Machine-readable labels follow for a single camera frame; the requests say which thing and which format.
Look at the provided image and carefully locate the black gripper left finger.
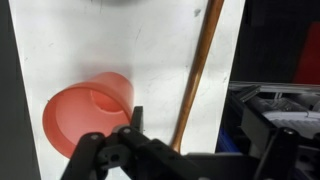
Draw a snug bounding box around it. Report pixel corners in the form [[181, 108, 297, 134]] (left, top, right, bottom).
[[61, 105, 145, 180]]

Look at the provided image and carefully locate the red floor mat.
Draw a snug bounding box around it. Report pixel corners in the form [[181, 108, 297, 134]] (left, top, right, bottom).
[[293, 21, 320, 85]]

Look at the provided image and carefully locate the grey plastic bin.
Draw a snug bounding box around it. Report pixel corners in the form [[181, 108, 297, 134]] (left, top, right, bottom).
[[263, 93, 320, 139]]

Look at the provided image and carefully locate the blue storage bin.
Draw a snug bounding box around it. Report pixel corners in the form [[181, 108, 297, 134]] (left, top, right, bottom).
[[215, 128, 244, 154]]

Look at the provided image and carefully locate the thin wooden stick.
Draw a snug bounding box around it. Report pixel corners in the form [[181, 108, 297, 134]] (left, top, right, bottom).
[[170, 0, 225, 154]]

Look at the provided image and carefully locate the red plastic cup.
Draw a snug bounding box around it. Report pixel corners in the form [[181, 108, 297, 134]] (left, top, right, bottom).
[[42, 71, 135, 159]]

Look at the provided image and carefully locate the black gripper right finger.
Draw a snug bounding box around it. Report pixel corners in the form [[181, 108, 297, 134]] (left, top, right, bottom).
[[240, 107, 320, 180]]

